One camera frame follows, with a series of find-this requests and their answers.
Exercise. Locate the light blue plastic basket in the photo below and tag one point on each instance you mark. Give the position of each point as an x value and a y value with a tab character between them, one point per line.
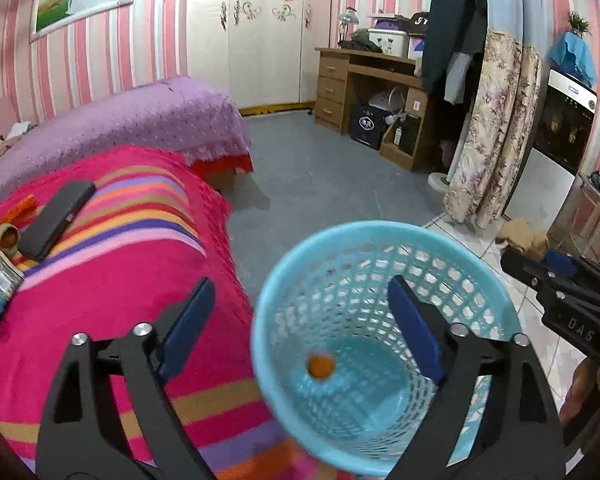
330	294

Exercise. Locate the black box under desk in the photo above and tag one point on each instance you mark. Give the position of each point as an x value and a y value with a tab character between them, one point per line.
368	125

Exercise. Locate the desk lamp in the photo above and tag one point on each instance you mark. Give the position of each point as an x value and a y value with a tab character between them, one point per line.
347	20

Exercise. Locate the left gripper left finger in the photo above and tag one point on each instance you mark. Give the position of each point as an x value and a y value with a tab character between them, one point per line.
81	434

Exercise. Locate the striped pink red blanket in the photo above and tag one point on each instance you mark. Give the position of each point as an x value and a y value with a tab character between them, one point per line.
143	241

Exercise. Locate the person's right hand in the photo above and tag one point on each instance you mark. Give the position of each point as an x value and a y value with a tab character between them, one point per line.
580	413

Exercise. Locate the purple dotted bedspread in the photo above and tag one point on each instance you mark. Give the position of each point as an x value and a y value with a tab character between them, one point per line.
177	114

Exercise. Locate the wooden desk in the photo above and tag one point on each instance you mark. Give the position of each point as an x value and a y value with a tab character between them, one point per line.
347	78

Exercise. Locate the orange snack wrapper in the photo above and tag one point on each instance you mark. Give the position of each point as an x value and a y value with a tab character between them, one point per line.
21	211

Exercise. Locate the blue cloth on dispenser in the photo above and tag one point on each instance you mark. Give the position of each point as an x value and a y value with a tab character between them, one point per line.
573	57

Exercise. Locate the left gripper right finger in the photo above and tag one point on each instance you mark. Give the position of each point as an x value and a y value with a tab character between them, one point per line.
492	417

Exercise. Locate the floral curtain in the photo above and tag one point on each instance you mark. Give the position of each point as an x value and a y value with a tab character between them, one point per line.
498	132

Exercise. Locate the black rectangular case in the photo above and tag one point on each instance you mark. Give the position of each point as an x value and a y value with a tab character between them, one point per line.
38	240

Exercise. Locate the beige printed snack bag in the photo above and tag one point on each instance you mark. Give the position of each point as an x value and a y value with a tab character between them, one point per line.
10	278

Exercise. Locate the white storage box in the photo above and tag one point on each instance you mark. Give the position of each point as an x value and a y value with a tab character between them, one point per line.
390	42

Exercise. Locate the dark hanging coat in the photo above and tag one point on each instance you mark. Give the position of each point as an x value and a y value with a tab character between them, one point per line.
456	33

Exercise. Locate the white wardrobe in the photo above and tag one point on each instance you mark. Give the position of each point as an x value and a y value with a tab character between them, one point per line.
262	53

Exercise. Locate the white water dispenser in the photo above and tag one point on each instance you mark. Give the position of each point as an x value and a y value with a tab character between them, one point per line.
557	149

